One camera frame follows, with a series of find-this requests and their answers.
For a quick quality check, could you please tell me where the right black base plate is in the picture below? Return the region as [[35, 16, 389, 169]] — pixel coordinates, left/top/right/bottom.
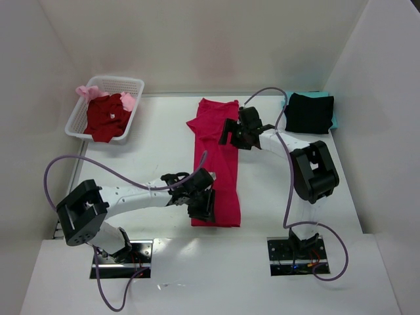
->
[[267, 238, 330, 276]]

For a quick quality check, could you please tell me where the magenta t shirt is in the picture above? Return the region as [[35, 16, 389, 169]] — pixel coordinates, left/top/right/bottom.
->
[[186, 98, 241, 228]]

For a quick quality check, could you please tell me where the teal folded t shirt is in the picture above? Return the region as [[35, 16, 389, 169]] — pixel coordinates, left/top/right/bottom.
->
[[285, 91, 339, 130]]

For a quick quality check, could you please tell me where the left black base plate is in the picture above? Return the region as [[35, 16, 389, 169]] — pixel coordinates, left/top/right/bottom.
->
[[96, 240, 153, 280]]

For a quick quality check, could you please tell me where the dark red t shirt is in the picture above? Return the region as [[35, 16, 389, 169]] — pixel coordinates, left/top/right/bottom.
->
[[83, 93, 131, 143]]

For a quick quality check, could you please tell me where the white plastic basket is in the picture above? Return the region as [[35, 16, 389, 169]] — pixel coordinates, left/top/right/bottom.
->
[[65, 75, 144, 144]]

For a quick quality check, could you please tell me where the metal table edge bracket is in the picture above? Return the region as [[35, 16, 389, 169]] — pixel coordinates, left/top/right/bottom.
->
[[52, 220, 64, 240]]

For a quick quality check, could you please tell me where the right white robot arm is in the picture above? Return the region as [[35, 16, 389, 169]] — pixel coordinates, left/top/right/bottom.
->
[[219, 107, 339, 255]]

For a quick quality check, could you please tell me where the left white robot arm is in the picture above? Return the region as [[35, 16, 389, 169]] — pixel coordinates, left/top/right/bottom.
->
[[56, 168, 216, 263]]

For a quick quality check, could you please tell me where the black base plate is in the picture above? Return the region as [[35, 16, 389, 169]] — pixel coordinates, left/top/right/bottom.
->
[[96, 240, 153, 280], [267, 238, 330, 276]]

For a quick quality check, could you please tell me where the black folded t shirt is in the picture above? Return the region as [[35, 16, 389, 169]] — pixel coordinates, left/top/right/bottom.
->
[[284, 93, 335, 135]]

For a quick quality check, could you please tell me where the light pink t shirt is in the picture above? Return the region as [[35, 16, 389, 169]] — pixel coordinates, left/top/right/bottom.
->
[[75, 85, 137, 112]]

